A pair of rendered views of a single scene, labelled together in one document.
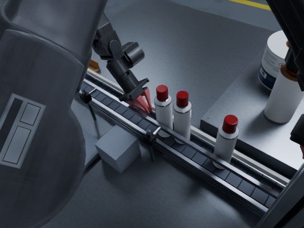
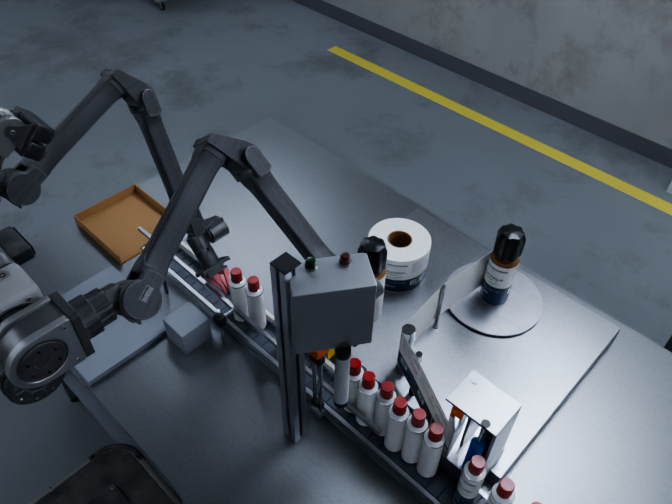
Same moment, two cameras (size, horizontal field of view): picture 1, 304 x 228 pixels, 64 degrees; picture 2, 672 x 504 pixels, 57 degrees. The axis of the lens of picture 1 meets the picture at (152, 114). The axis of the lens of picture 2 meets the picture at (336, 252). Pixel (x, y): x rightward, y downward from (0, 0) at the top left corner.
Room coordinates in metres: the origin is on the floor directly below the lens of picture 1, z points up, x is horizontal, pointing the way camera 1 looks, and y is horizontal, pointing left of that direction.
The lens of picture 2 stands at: (-0.72, -0.26, 2.37)
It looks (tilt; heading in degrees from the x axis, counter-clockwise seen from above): 45 degrees down; 357
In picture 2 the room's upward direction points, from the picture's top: 1 degrees clockwise
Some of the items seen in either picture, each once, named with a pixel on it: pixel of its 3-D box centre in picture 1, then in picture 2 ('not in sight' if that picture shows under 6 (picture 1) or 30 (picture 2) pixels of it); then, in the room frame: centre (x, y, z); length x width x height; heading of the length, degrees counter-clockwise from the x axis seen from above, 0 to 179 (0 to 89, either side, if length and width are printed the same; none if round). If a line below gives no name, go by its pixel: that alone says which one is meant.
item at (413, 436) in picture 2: not in sight; (414, 435); (0.02, -0.50, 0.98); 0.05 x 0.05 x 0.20
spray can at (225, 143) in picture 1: (225, 143); not in sight; (0.35, -0.19, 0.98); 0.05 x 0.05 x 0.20
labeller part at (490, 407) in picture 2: not in sight; (483, 402); (0.02, -0.64, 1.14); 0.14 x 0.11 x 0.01; 44
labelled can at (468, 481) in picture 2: not in sight; (470, 481); (-0.10, -0.62, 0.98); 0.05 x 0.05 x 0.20
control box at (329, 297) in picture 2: not in sight; (329, 303); (0.12, -0.29, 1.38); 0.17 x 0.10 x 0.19; 99
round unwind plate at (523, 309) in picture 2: not in sight; (492, 297); (0.55, -0.83, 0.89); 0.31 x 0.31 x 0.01
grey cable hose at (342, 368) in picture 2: not in sight; (341, 376); (0.07, -0.32, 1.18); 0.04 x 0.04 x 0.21
